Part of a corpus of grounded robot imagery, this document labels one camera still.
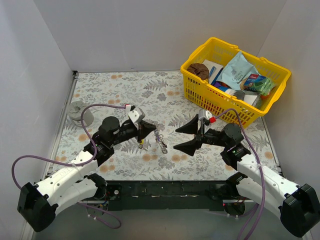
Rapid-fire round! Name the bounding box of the round metal key organizer ring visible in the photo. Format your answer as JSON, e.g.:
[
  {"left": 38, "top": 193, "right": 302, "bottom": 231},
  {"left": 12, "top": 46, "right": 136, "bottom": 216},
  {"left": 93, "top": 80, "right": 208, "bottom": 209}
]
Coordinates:
[{"left": 152, "top": 129, "right": 169, "bottom": 154}]

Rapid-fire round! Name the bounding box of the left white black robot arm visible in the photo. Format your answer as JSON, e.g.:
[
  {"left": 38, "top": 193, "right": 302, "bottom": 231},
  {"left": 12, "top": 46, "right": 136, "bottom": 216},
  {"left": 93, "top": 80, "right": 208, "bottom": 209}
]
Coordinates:
[{"left": 17, "top": 116, "right": 156, "bottom": 232}]

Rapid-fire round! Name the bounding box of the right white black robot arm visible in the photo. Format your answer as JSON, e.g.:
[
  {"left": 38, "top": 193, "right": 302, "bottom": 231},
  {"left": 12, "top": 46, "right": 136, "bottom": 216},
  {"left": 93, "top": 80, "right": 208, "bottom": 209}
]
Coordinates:
[{"left": 174, "top": 114, "right": 320, "bottom": 238}]

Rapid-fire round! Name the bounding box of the floral patterned table mat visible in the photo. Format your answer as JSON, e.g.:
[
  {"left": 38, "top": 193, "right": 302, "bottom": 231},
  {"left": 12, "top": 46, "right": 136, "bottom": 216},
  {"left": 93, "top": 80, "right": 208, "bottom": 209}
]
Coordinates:
[{"left": 49, "top": 71, "right": 282, "bottom": 182}]

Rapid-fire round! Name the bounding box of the yellow key tag with key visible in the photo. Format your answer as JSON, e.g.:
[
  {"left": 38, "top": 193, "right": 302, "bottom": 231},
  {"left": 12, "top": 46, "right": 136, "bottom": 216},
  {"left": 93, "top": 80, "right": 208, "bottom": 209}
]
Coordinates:
[{"left": 138, "top": 139, "right": 149, "bottom": 151}]

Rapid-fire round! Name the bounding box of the yellow plastic shopping basket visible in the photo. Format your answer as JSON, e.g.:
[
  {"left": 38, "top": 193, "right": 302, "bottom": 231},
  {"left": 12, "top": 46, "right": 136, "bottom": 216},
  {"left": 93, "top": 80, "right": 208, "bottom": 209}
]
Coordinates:
[{"left": 180, "top": 37, "right": 292, "bottom": 127}]

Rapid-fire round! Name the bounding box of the grey tape roll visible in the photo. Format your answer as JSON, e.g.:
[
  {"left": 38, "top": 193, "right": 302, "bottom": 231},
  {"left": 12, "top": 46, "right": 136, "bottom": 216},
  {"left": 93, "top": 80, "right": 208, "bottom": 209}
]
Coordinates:
[{"left": 67, "top": 100, "right": 94, "bottom": 127}]

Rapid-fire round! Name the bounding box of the brown round bread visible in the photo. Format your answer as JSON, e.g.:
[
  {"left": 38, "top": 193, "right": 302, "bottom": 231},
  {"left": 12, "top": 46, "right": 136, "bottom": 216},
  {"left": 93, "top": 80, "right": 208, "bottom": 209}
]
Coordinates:
[{"left": 187, "top": 63, "right": 210, "bottom": 80}]

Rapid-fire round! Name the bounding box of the white box in basket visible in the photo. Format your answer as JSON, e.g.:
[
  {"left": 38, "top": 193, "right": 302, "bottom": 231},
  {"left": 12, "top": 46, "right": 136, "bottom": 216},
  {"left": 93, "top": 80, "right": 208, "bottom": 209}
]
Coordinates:
[{"left": 202, "top": 59, "right": 224, "bottom": 85}]

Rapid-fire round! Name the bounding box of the light blue chips bag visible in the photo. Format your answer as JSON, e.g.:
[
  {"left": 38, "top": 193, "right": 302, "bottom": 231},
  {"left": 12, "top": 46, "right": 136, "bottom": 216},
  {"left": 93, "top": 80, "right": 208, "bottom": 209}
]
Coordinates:
[{"left": 216, "top": 51, "right": 259, "bottom": 90}]

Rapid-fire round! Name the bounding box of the green wrapped package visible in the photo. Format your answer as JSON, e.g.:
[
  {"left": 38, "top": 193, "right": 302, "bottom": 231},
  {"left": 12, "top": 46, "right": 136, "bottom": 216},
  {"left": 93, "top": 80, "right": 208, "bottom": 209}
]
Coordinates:
[{"left": 243, "top": 74, "right": 276, "bottom": 96}]

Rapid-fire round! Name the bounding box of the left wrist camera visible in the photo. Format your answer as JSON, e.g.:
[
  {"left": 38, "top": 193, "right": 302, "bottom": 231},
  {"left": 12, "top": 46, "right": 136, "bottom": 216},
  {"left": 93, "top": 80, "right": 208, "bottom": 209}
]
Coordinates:
[{"left": 125, "top": 104, "right": 145, "bottom": 130}]

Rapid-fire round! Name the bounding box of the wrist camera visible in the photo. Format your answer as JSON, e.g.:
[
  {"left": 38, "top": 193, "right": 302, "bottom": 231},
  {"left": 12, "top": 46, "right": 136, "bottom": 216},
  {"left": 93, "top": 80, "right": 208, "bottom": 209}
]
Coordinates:
[
  {"left": 125, "top": 104, "right": 145, "bottom": 130},
  {"left": 198, "top": 109, "right": 216, "bottom": 127}
]

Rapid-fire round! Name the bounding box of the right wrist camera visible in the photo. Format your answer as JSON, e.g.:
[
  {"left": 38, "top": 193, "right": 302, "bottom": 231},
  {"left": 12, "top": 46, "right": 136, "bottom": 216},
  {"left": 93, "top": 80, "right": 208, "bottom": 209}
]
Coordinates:
[{"left": 198, "top": 109, "right": 216, "bottom": 127}]

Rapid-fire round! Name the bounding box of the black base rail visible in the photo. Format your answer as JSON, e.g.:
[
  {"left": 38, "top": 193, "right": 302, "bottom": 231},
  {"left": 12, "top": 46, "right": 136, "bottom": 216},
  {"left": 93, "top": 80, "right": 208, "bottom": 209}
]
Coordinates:
[{"left": 77, "top": 179, "right": 253, "bottom": 212}]

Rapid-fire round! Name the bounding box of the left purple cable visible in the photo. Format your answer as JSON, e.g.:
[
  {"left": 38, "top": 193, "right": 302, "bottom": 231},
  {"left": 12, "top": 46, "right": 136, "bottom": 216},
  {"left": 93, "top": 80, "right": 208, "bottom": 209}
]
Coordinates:
[{"left": 11, "top": 103, "right": 131, "bottom": 230}]

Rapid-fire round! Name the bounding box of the purple cable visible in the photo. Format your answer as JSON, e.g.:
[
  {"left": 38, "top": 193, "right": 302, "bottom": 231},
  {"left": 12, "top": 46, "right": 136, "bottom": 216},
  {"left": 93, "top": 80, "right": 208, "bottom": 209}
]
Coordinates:
[
  {"left": 214, "top": 108, "right": 267, "bottom": 240},
  {"left": 11, "top": 103, "right": 131, "bottom": 230}
]

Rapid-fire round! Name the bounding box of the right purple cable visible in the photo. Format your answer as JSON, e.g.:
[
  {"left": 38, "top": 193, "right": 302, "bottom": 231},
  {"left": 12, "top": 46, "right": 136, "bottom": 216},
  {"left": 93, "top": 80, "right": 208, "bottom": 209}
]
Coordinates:
[{"left": 214, "top": 108, "right": 267, "bottom": 240}]

